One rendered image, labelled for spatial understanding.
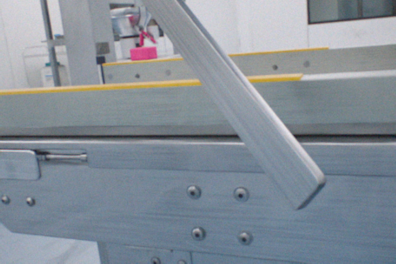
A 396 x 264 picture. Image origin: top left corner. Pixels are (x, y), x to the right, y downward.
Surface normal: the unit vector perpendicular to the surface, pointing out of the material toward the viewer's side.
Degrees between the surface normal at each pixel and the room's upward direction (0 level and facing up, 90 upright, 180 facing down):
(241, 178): 90
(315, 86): 90
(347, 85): 90
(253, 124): 87
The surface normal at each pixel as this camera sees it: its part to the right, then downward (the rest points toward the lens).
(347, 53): -0.35, 0.22
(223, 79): -0.81, 0.14
